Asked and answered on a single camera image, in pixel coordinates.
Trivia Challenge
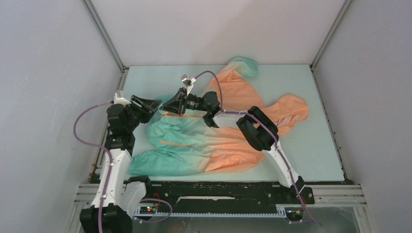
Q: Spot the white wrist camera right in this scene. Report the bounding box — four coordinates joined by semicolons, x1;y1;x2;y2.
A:
181;74;196;96

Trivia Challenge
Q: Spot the aluminium frame rail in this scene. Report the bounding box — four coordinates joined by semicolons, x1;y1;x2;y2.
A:
64;183;377;233

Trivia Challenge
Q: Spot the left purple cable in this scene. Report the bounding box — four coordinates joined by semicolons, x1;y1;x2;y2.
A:
73;101;173;233

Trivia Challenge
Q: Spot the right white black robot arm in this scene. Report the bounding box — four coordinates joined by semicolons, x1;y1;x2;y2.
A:
160;88;306;203

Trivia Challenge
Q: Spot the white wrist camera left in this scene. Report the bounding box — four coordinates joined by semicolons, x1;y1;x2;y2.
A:
113;90;131;106

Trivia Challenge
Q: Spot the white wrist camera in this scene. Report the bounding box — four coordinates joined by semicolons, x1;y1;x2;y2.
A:
181;74;196;96
113;90;131;106

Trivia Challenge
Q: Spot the teal and orange gradient jacket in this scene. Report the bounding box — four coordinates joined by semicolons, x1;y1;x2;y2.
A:
128;57;309;176

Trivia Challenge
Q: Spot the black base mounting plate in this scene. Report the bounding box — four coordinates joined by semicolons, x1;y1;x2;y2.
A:
145;181;315;216

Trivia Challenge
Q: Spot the light foam table mat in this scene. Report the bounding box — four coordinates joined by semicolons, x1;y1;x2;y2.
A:
122;65;344;182

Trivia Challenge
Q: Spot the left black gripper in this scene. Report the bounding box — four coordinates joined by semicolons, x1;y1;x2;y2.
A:
125;95;161;132

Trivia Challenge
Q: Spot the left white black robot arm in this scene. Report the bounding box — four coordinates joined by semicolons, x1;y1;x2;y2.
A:
80;94;162;233

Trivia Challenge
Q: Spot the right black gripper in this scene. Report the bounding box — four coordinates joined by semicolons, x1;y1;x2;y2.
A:
160;88;209;117

